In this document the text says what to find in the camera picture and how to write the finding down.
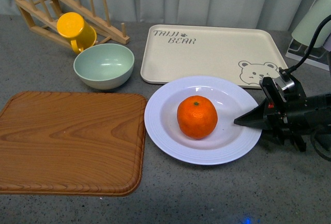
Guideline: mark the beige bear tray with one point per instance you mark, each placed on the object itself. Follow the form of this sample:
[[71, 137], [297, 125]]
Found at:
[[241, 56]]

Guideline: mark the light green bowl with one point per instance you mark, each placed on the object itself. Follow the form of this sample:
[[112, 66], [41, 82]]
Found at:
[[104, 66]]

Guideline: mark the white wire cup rack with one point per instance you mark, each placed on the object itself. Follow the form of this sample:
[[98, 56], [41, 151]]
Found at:
[[318, 54]]

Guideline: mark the orange mandarin fruit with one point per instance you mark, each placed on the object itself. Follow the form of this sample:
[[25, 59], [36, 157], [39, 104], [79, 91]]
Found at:
[[197, 117]]

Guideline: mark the white ridged plate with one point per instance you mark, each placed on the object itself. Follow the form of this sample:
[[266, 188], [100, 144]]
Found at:
[[226, 143]]

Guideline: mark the gripper mounted camera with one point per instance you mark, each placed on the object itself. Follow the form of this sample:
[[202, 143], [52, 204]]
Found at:
[[284, 87]]

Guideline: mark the yellow mug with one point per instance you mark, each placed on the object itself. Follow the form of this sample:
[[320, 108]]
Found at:
[[79, 34]]

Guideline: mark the wooden cutting board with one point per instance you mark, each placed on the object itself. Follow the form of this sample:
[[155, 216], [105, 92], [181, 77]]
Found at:
[[72, 143]]

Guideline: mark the light green cup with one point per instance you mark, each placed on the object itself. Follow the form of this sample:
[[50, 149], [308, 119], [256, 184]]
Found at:
[[306, 28]]

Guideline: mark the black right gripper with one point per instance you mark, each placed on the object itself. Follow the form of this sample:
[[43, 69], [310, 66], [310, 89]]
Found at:
[[291, 115]]

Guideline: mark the wooden dish rack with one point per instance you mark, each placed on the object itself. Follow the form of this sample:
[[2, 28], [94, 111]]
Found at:
[[41, 17]]

